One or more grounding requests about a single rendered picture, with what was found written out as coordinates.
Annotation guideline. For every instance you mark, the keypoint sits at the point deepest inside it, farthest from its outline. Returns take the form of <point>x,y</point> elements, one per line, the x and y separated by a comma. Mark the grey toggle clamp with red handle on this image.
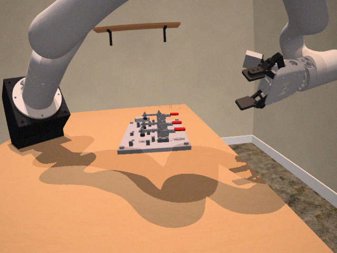
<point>162,134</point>

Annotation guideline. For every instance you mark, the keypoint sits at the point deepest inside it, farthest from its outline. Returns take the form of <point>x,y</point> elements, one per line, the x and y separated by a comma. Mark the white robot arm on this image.
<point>56,34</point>

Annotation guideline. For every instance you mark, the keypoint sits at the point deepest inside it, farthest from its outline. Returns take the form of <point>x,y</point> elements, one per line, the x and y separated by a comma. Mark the black toggle clamp with red handle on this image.
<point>163,124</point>

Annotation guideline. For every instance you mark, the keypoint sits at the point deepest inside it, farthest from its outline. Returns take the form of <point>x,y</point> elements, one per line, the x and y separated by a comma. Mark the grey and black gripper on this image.
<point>279,79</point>

